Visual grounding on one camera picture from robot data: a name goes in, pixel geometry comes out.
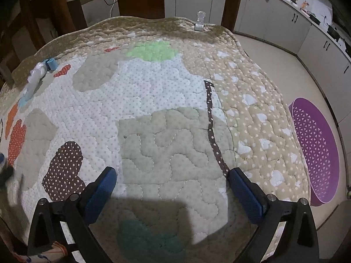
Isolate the white cable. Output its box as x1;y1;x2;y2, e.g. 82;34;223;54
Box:
103;0;117;17

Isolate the purple perforated plastic basket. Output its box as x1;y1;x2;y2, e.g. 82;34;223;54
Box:
288;97;340;207

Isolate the crushed clear plastic bottle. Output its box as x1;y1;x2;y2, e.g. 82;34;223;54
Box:
18;57;59;107

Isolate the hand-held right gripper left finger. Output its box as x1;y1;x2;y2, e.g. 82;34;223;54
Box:
27;167;118;263

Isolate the quilted polka dot blanket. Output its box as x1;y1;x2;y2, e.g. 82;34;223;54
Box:
0;16;312;263

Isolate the black cooking pot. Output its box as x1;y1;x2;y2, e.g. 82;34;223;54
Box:
326;23;341;38

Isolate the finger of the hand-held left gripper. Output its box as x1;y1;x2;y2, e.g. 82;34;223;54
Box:
0;153;15;190

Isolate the dark wooden chair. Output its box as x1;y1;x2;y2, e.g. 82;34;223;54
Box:
0;0;55;83

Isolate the patterned white cloth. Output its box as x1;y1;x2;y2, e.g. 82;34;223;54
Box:
12;241;68;263

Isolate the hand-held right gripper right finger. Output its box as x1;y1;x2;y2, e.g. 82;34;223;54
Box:
228;168;320;263

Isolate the clear plastic clip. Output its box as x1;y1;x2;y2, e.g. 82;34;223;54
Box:
194;11;207;31

